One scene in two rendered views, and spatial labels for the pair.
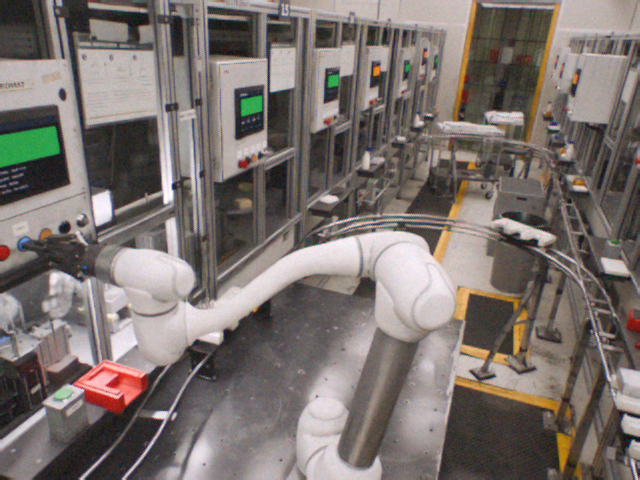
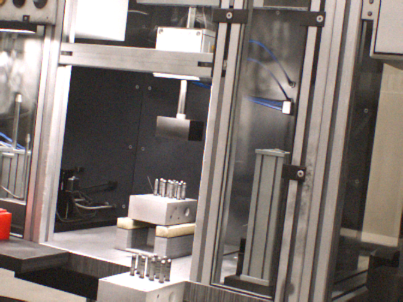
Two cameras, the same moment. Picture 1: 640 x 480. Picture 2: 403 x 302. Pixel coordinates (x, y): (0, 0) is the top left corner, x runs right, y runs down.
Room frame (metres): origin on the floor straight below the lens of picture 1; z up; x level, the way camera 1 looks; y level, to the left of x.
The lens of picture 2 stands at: (1.92, -0.83, 1.23)
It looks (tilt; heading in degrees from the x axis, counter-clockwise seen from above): 3 degrees down; 101
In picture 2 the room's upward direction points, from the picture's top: 7 degrees clockwise
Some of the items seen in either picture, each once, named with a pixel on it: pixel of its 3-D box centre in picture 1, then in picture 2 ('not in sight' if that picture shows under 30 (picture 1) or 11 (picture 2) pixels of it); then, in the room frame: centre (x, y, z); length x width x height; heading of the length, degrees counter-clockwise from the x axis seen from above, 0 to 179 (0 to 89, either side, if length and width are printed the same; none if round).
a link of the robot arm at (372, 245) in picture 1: (393, 255); not in sight; (1.10, -0.17, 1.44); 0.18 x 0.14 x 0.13; 105
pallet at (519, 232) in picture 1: (520, 235); not in sight; (2.86, -1.23, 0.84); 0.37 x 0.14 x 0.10; 39
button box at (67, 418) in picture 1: (64, 411); not in sight; (1.01, 0.65, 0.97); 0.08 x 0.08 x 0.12; 71
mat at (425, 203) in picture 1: (434, 209); not in sight; (5.76, -1.35, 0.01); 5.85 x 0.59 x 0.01; 161
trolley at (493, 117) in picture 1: (499, 144); not in sight; (7.66, -2.64, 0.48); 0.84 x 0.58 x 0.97; 169
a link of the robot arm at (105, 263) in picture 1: (116, 265); not in sight; (0.99, 0.46, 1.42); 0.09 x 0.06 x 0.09; 161
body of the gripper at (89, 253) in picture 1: (90, 259); not in sight; (1.02, 0.53, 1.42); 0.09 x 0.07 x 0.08; 71
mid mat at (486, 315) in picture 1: (488, 322); not in sight; (3.18, -1.28, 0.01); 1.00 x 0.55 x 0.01; 161
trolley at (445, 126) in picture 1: (465, 157); not in sight; (6.59, -1.85, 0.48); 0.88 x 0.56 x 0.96; 89
